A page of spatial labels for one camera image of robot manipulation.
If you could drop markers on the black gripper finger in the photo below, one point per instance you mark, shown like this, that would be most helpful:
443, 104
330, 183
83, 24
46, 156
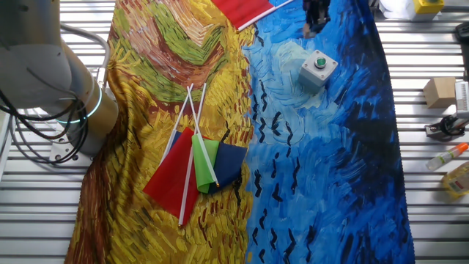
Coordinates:
308, 19
321, 21

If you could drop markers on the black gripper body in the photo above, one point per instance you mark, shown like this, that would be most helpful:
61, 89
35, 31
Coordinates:
317, 5

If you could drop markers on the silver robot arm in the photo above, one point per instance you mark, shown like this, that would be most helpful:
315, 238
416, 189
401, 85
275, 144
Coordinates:
36, 55

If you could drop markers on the white box green push button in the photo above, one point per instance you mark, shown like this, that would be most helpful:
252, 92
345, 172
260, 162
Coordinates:
315, 77

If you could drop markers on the large red flag white stick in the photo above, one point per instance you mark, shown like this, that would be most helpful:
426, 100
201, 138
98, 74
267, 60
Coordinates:
242, 9

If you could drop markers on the yellow emergency stop box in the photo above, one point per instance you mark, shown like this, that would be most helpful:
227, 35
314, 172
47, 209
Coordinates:
428, 7

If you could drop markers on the brown cardboard box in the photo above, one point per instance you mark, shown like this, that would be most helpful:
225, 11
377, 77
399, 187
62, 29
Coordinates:
439, 93

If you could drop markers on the black device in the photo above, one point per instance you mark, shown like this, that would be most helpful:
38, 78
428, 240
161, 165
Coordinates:
463, 33

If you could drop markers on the painted blue yellow tablecloth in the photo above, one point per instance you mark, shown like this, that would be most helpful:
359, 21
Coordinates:
329, 183

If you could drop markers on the dark blue flag white stick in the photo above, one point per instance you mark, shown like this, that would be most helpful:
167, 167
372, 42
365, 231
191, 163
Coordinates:
229, 165

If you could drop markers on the clear spray bottle orange cap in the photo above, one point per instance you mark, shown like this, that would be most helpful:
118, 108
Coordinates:
443, 158

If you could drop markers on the small green flag white stick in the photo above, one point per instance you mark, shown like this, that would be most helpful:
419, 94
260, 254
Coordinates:
201, 172

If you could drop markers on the yellow oil bottle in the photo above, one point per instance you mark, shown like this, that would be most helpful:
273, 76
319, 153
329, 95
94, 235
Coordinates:
458, 181

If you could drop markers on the small red flag white stick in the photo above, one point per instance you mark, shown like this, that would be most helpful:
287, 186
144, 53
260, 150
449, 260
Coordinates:
168, 183

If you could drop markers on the ribbed silver camera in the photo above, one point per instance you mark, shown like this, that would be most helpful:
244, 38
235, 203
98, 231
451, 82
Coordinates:
462, 99

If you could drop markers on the black clamp camera mount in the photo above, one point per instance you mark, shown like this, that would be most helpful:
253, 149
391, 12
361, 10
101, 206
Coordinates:
447, 126

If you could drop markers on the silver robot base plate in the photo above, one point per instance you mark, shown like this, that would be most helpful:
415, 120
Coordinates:
58, 155

